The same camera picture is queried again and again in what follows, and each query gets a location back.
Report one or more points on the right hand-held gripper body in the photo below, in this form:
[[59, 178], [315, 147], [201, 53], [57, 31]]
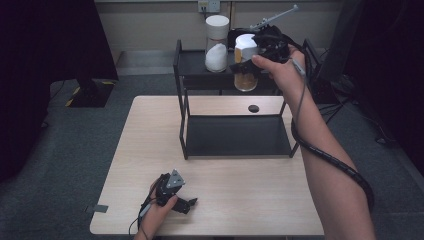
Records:
[[271, 43]]

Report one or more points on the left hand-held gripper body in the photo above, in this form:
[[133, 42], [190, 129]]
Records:
[[168, 188]]

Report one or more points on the glass jar with brown contents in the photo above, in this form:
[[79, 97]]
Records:
[[246, 81]]

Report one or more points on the glass jar with white powder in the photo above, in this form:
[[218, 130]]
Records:
[[216, 56]]

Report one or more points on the black metal shelf rack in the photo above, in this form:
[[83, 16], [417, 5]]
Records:
[[233, 136]]

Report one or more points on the person's left hand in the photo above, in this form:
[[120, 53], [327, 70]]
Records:
[[156, 215]]

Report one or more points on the person's right hand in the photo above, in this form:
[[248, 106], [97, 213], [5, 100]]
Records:
[[290, 76]]

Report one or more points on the dark monitor on stand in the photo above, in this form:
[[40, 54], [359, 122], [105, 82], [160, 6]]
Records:
[[340, 40]]

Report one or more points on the grey tape strip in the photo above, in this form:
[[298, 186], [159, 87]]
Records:
[[97, 208]]

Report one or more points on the black stand base yellow tape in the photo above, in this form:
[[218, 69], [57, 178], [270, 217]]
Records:
[[93, 95]]

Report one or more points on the dark curtain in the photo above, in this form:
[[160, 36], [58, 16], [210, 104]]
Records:
[[33, 66]]

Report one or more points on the white wall socket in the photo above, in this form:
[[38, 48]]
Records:
[[209, 5]]

